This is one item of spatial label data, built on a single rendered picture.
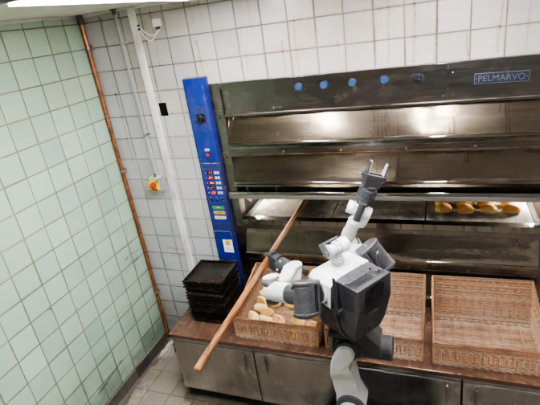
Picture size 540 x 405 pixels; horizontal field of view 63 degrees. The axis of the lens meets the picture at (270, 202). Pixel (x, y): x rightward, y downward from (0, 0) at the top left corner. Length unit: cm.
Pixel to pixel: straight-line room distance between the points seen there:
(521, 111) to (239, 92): 154
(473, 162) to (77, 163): 238
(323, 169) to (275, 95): 53
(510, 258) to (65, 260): 266
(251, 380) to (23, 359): 136
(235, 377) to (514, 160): 214
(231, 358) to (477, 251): 166
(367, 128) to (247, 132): 74
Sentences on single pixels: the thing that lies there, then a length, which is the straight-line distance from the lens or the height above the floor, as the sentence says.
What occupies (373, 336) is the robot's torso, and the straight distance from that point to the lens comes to 212.
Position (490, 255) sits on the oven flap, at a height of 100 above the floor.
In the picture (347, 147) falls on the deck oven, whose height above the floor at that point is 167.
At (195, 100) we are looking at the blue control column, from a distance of 286.
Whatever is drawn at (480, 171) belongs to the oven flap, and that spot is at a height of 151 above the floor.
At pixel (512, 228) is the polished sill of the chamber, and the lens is 281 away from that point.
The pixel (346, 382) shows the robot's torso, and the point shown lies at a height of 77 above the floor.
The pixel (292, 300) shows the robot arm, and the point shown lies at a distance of 186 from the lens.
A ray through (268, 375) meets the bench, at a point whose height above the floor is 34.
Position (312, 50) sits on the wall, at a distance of 257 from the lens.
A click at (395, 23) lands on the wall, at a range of 249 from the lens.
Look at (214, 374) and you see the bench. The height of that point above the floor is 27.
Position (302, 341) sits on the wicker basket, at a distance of 280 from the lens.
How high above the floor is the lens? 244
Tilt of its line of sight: 23 degrees down
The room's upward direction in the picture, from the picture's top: 8 degrees counter-clockwise
